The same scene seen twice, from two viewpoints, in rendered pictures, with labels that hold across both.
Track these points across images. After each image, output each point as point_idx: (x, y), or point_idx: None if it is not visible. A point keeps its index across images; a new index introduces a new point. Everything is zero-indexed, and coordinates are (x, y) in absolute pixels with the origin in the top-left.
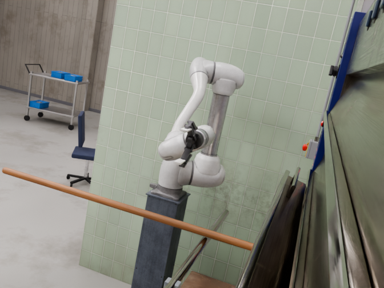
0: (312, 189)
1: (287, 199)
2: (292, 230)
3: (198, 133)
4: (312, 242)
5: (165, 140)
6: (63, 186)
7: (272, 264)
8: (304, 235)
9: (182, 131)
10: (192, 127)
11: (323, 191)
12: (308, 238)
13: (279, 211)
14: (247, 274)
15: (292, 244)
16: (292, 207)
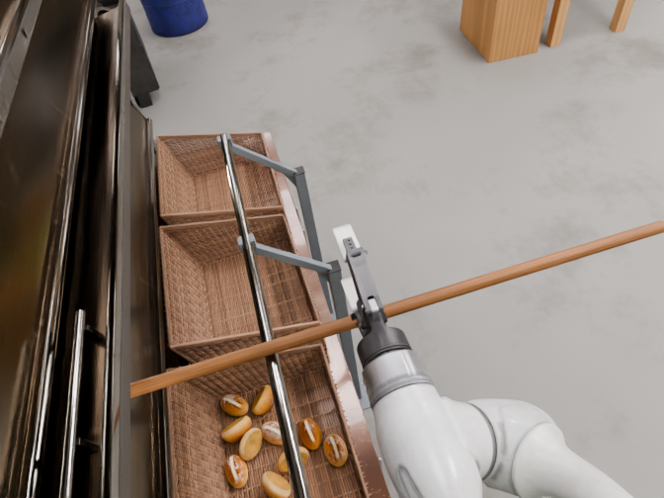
0: (39, 331)
1: (100, 324)
2: (88, 236)
3: (374, 342)
4: (58, 139)
5: (533, 407)
6: (539, 258)
7: (104, 155)
8: (66, 164)
9: (522, 449)
10: (346, 259)
11: (23, 219)
12: (62, 160)
13: (108, 260)
14: (117, 112)
15: (87, 207)
16: (90, 304)
